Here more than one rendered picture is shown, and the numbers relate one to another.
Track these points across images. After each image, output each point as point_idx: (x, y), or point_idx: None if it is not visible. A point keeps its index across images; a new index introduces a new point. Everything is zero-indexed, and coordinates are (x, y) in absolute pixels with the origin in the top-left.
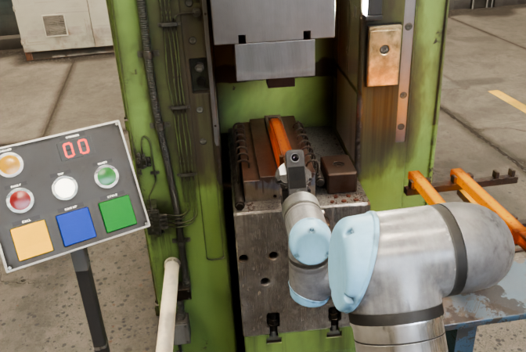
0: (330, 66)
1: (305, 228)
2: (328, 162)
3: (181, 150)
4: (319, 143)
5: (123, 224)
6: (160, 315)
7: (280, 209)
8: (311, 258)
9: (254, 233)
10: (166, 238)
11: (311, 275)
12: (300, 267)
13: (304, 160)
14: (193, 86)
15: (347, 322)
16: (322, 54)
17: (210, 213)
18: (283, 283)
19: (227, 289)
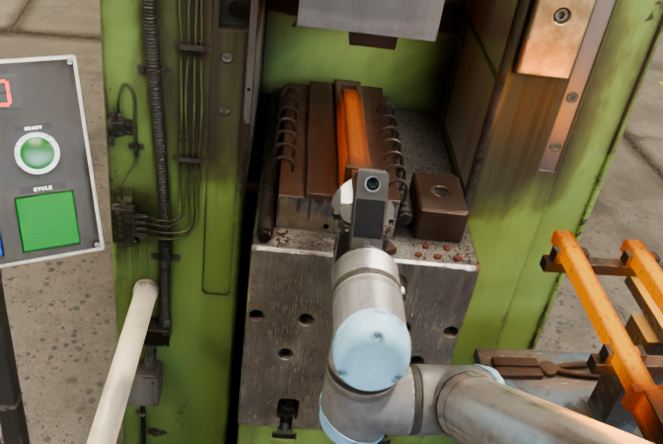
0: (458, 18)
1: (367, 330)
2: (424, 185)
3: (185, 119)
4: (414, 141)
5: (54, 242)
6: (108, 380)
7: (331, 252)
8: (366, 381)
9: (281, 281)
10: (142, 250)
11: (360, 404)
12: (343, 388)
13: (387, 191)
14: (222, 15)
15: None
16: None
17: (219, 226)
18: (314, 361)
19: (227, 338)
